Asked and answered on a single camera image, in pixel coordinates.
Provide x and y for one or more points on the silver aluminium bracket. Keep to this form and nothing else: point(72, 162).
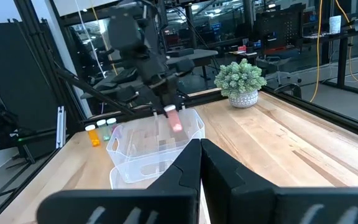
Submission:
point(60, 127)

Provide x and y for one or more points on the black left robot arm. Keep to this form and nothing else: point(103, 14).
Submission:
point(126, 31)

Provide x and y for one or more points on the black pegboard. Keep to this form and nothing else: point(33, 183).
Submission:
point(278, 31)

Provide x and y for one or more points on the grey office desk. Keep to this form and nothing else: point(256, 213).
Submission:
point(194, 54)

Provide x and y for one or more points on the large black panel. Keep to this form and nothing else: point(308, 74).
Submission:
point(17, 77)

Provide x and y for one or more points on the pink pill bottle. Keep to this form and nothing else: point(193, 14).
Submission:
point(174, 121)

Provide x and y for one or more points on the small orange pill bottle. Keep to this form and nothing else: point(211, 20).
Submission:
point(92, 137)

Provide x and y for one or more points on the black office chair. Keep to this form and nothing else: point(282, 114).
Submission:
point(289, 88)

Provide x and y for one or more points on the clear plastic bin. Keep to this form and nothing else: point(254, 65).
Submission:
point(129, 174)
point(141, 146)

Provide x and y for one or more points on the green succulent in white pot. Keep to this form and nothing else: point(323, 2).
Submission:
point(239, 77)

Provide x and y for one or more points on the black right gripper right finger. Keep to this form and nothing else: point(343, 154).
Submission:
point(228, 193)

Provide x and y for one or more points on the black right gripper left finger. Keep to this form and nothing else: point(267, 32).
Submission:
point(179, 186)

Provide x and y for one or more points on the black standing desk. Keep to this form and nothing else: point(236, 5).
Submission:
point(342, 62)

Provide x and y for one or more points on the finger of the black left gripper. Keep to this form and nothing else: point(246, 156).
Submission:
point(158, 110)
point(181, 104)

